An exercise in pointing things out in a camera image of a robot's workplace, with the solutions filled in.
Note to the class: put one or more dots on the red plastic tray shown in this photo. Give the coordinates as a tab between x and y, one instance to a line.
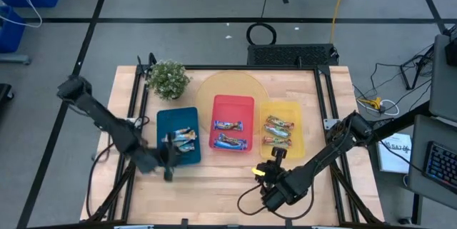
232	109

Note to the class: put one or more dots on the black perforated metal case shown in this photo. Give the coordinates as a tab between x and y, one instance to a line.
292	55

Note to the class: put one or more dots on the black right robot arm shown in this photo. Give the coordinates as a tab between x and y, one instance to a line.
321	154

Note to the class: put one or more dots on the round yellow woven placemat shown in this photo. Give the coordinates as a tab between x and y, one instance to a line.
232	84

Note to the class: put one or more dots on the black aluminium table frame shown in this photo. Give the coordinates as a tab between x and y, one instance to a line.
250	67

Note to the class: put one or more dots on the light blue granola bar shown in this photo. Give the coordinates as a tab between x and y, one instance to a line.
182	131
187	137
187	147

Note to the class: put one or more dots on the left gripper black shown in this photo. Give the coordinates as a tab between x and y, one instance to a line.
162	157

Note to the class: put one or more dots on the grey side desk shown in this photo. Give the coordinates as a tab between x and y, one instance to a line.
442	86

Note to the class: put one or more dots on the black desk device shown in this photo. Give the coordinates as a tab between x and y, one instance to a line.
451	54

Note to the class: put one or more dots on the grey desk with keyboard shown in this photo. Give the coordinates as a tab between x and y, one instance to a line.
417	172

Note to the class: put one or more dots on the black tripod stand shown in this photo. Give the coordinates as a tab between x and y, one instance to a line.
404	75

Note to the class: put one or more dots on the white printed booklet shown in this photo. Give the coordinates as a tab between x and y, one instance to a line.
392	161

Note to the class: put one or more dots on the black table clamp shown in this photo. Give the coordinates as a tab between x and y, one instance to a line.
184	223
288	224

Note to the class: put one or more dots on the small yellow tag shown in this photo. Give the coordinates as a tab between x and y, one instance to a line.
257	172

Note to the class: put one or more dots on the black floor object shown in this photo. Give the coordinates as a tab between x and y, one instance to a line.
5	91

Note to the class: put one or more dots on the blue plastic tray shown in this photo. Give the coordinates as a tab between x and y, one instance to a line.
178	118

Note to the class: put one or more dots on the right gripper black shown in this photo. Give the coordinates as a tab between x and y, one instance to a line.
271	175

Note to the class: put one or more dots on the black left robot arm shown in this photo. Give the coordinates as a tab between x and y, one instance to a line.
100	115

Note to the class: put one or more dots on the small potted green plant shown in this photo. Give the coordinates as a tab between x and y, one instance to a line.
168	79

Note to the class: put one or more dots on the black backlit keyboard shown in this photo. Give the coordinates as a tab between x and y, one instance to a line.
442	165

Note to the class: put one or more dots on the yellow plastic tray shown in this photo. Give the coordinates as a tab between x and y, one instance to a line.
282	109

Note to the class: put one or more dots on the grey metal floor foot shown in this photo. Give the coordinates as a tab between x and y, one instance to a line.
14	59

